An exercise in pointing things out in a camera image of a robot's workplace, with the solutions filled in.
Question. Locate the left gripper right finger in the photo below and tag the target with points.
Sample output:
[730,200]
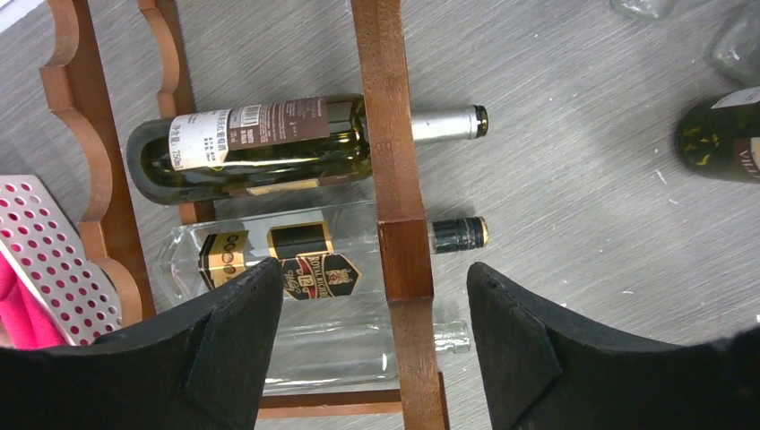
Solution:
[544,366]

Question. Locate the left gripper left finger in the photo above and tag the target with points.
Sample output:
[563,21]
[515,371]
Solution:
[199,365]

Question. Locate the clear tapered glass bottle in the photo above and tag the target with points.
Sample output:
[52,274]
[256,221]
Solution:
[332,342]

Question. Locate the brown wooden wine rack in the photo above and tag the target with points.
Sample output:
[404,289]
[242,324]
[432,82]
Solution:
[77,93]

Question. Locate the dark wine bottle cream label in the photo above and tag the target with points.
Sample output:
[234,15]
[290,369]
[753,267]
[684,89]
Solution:
[253,150]

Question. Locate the dark green wine bottle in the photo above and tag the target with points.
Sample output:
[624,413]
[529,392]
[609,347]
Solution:
[719,137]

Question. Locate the clear slim glass bottle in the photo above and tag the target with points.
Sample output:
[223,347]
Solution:
[736,50]

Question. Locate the olive green wine bottle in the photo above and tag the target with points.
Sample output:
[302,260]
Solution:
[654,10]

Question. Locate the pink cloth in basket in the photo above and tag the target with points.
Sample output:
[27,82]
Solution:
[27,323]

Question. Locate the white perforated plastic basket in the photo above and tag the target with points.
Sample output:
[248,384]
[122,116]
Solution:
[45,250]

